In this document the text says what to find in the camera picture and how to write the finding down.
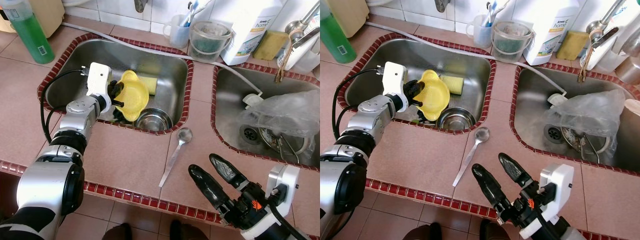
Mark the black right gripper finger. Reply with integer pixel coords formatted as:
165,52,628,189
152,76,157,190
208,153,249,190
188,163,234,212
498,152,534,189
471,163,514,212

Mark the yellow plastic bowl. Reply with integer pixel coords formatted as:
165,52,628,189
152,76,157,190
116,70,150,122
414,70,451,122

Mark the stainless steel spoon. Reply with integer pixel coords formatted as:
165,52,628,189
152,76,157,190
452,126,491,187
158,127,193,188

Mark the bright yellow sponge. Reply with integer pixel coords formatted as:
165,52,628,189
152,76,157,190
440,74,465,96
137,74,158,96

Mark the steel sink drain strainer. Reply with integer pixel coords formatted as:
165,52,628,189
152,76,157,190
543,124,565,145
239,125,261,146

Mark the stainless steel sink basin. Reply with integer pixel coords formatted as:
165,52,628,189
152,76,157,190
37,32,195,136
337,32,497,135
509,62,640,173
211,62,321,168

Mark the clear crumpled plastic bag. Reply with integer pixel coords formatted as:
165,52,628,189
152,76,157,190
542,89,626,151
236,89,321,151

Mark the clear plastic toothbrush cup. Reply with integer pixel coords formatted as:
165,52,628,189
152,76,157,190
466,14,494,49
163,14,193,49

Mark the green dish soap bottle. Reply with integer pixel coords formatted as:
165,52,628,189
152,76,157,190
320,0,357,64
0,0,56,65

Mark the beige water filter appliance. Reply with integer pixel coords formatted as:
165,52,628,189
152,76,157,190
327,0,371,38
27,0,66,39

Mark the clear plastic bucket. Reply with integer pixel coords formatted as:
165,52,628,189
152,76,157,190
187,20,234,63
490,20,533,63

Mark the white bottle green cap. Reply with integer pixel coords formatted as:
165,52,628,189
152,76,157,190
582,0,640,71
277,10,321,71

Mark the mustard yellow sponge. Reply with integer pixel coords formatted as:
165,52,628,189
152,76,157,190
252,30,290,62
556,30,591,62

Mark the chrome gooseneck faucet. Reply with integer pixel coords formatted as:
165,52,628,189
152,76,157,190
586,0,631,48
285,0,321,51

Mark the clear plastic measuring cup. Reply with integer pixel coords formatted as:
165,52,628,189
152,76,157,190
595,47,621,76

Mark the white detergent bottle yellow cap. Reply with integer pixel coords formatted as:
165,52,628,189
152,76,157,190
522,0,583,66
220,0,286,66

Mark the small stainless steel cup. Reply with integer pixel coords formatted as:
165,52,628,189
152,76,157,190
615,55,640,86

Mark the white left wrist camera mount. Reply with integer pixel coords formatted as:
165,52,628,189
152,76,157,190
86,62,113,101
382,61,408,100

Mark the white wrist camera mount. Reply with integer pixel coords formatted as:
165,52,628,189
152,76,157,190
86,62,113,101
382,61,408,100
239,164,302,240
519,162,576,240

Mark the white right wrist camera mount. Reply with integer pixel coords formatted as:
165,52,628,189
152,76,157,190
519,162,576,240
239,164,302,240

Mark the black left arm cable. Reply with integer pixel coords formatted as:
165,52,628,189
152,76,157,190
40,69,91,146
331,69,388,141

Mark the brown rope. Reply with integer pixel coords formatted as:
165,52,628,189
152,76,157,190
577,35,601,83
274,32,301,84

